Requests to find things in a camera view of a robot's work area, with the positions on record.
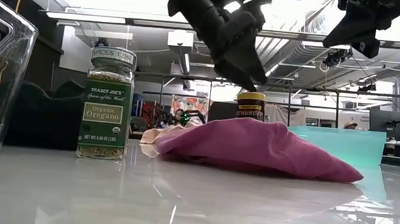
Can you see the black ceiling camera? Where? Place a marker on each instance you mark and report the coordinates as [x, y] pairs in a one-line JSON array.
[[101, 42]]

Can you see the colourful painted poster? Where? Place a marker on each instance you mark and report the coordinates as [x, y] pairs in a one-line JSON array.
[[193, 104]]

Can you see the black monitor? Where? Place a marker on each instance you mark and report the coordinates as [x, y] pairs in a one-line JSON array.
[[223, 111], [386, 123]]

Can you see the background black robot arm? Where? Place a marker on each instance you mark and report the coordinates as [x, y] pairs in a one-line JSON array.
[[192, 115]]

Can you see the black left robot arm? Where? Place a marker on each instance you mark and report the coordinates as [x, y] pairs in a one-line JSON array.
[[189, 9]]

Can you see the peach cloth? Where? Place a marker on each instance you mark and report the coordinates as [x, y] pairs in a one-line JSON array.
[[152, 135]]

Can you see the blue barrel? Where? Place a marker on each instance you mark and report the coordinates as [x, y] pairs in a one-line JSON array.
[[137, 104]]

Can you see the black hanging camera rig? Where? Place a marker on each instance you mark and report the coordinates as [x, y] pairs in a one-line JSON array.
[[336, 58]]

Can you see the person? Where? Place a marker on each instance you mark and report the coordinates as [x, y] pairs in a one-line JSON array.
[[350, 125], [179, 117]]

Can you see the black metal rack frame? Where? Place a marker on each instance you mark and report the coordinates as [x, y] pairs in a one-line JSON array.
[[293, 87]]

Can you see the green organic oregano glass jar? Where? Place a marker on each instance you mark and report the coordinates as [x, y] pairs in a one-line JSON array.
[[104, 119]]

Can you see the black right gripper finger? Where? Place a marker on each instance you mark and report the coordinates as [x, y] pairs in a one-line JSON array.
[[356, 25], [370, 47]]

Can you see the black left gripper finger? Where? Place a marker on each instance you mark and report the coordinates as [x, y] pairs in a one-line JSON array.
[[247, 60], [232, 75]]

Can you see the magenta cloth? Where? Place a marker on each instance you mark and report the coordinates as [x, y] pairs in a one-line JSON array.
[[254, 147]]

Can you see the teal plastic bin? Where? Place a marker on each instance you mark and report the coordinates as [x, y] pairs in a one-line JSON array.
[[342, 145]]

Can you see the black cloth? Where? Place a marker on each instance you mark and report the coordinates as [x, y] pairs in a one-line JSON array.
[[44, 122]]

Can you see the white ceiling box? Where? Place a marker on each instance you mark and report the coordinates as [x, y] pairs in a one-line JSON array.
[[180, 39]]

